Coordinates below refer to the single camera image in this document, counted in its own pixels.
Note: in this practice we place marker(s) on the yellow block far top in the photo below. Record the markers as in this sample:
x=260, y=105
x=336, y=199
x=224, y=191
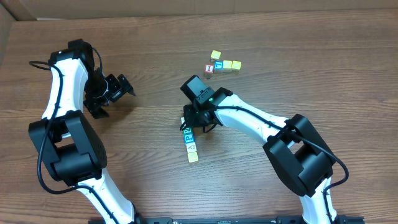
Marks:
x=215, y=55

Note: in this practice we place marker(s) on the yellow block middle row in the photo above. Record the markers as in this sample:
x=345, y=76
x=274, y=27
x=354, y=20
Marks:
x=227, y=66

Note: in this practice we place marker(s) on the blue letter P block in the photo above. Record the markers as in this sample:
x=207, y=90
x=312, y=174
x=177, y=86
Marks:
x=188, y=138

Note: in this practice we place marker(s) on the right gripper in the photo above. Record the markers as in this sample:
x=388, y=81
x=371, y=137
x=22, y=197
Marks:
x=193, y=118

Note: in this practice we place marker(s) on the yellow letter K block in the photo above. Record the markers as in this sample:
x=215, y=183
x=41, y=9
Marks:
x=192, y=157

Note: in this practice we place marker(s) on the yellow block row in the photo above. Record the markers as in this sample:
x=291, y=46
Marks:
x=227, y=66
x=236, y=66

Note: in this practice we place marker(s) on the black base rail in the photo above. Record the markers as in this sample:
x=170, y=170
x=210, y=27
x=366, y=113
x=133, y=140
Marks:
x=341, y=219

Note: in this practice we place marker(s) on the white ice cream block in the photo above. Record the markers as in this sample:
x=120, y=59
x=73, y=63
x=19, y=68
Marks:
x=191, y=147

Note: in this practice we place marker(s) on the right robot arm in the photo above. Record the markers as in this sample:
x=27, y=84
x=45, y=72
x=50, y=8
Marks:
x=300, y=157

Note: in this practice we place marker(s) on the yellow block right row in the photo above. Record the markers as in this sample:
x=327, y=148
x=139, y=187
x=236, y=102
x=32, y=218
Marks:
x=236, y=66

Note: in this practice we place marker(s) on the green letter Z block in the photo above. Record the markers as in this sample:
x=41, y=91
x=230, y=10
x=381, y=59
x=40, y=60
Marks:
x=187, y=131

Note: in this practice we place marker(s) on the red letter I block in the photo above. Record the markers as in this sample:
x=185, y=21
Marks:
x=208, y=71

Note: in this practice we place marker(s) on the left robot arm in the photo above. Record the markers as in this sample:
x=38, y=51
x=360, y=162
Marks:
x=71, y=156

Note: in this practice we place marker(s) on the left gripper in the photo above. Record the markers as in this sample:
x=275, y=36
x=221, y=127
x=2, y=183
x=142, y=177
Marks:
x=115, y=90

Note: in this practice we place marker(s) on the blue picture block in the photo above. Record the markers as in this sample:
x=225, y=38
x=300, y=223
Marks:
x=218, y=66

